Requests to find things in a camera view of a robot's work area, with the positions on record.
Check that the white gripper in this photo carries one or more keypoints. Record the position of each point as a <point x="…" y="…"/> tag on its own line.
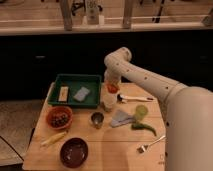
<point x="111" y="79"/>

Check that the red apple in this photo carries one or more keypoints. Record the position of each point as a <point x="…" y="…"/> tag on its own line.
<point x="112" y="88"/>

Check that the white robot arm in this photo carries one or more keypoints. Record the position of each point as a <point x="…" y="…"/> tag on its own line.
<point x="189" y="112"/>

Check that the green plastic cup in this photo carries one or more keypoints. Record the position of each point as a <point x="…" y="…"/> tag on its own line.
<point x="140" y="112"/>

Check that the small metal cup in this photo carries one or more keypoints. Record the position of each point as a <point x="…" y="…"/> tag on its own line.
<point x="97" y="119"/>

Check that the blue grey sponge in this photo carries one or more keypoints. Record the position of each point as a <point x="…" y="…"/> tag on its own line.
<point x="81" y="94"/>

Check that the grey folded cloth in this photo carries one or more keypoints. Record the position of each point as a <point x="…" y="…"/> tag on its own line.
<point x="121" y="118"/>

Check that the beige wooden block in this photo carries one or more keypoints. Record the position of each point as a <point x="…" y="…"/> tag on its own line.
<point x="63" y="94"/>

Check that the orange bowl with grapes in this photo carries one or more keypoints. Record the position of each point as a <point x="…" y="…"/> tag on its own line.
<point x="59" y="117"/>

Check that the metal fork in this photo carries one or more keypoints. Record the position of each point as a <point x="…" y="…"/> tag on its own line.
<point x="143" y="148"/>

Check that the dark red bowl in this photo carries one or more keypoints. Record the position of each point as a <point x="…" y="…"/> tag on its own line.
<point x="74" y="152"/>

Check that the yellow corn cob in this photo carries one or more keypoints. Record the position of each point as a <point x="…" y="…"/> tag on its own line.
<point x="53" y="138"/>

